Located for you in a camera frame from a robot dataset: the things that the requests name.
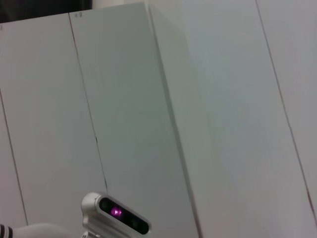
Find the white partition board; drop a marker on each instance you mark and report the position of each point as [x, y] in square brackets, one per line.
[148, 99]

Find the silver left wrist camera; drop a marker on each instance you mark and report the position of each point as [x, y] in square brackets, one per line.
[119, 210]

